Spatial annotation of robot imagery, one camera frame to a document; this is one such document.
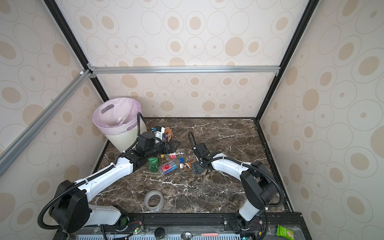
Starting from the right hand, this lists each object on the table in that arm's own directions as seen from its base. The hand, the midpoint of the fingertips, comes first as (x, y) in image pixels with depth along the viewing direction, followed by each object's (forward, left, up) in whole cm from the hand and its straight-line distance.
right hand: (202, 163), depth 91 cm
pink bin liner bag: (+28, +55, +15) cm, 63 cm away
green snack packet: (-35, -38, -2) cm, 52 cm away
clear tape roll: (-24, +27, -1) cm, 36 cm away
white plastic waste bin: (+7, +45, +14) cm, 48 cm away
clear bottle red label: (+5, +18, +1) cm, 19 cm away
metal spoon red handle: (-36, +9, -6) cm, 37 cm away
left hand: (+3, +13, +19) cm, 23 cm away
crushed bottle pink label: (-3, +20, +2) cm, 21 cm away
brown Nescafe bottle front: (-1, +8, +1) cm, 8 cm away
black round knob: (-36, +20, +7) cm, 41 cm away
